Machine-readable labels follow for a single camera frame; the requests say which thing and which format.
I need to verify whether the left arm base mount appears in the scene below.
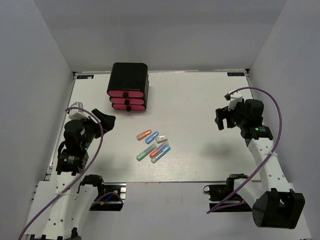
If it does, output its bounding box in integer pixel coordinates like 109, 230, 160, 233
89, 182, 127, 212

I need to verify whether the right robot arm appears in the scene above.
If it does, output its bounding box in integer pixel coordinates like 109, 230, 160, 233
215, 99, 305, 229

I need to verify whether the pink top drawer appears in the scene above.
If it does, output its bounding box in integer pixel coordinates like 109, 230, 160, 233
107, 90, 145, 98

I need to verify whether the orange clear-capped marker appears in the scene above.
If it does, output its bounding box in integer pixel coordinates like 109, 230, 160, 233
149, 141, 169, 159

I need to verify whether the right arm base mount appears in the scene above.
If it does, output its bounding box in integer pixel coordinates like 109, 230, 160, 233
203, 183, 253, 213

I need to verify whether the orange capped marker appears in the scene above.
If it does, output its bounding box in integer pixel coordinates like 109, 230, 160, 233
136, 129, 152, 141

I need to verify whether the blue capped marker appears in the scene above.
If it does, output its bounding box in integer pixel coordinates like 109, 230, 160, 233
145, 131, 159, 144

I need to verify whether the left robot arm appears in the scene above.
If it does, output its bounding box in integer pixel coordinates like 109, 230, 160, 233
40, 107, 116, 240

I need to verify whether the left blue table sticker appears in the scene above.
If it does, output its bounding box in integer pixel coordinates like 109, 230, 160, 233
76, 74, 94, 80

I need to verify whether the black drawer cabinet shell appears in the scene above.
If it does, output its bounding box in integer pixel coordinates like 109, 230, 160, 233
106, 62, 150, 110

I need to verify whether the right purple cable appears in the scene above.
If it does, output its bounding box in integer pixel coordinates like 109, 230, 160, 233
206, 86, 283, 214

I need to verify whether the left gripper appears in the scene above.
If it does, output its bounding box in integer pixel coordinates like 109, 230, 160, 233
81, 108, 116, 149

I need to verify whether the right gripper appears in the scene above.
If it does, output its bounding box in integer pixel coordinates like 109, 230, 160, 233
215, 99, 248, 131

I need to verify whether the blue table sticker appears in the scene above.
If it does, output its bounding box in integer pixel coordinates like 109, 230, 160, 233
76, 74, 94, 80
227, 72, 246, 77

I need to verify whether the green capped marker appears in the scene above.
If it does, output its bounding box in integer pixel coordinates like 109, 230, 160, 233
136, 143, 157, 161

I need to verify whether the right blue table sticker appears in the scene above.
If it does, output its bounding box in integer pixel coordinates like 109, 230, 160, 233
227, 72, 246, 77

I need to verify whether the blue clear-capped marker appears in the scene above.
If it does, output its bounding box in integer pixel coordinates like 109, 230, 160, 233
151, 145, 171, 164

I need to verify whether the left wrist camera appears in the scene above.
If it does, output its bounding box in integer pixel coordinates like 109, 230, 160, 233
68, 101, 88, 120

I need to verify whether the pink drawer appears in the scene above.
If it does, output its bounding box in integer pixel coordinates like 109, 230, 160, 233
109, 97, 145, 105
111, 103, 146, 112
107, 90, 145, 98

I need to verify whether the pink bottom drawer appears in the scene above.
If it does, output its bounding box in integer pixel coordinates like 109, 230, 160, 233
111, 103, 146, 112

